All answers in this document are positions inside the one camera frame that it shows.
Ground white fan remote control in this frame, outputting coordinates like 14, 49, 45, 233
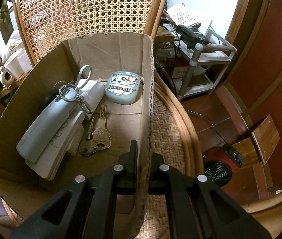
26, 111, 86, 181

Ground brown cardboard box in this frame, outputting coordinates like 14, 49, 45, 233
0, 32, 154, 238

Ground brass and silver keys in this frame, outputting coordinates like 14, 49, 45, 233
79, 104, 111, 157

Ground light blue power bank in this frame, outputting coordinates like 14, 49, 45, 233
16, 65, 93, 164

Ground black keys with AIMA tag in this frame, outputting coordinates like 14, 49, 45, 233
40, 79, 92, 114

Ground light blue cartoon tin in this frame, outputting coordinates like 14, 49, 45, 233
105, 71, 141, 105

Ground white power adapter cube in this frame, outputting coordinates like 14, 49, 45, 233
66, 124, 84, 156

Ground red electric fan heater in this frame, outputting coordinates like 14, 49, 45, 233
203, 144, 244, 187

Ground small wooden stool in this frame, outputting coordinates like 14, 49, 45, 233
234, 115, 280, 200

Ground white metal shelf rack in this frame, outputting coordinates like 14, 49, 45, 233
155, 23, 237, 100

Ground cream ceramic mug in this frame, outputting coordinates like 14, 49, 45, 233
0, 49, 25, 87

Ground black landline telephone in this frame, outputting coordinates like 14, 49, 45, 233
176, 25, 210, 50

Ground rattan cane chair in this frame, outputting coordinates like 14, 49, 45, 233
0, 0, 282, 239

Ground black power cable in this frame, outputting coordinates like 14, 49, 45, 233
185, 109, 228, 145

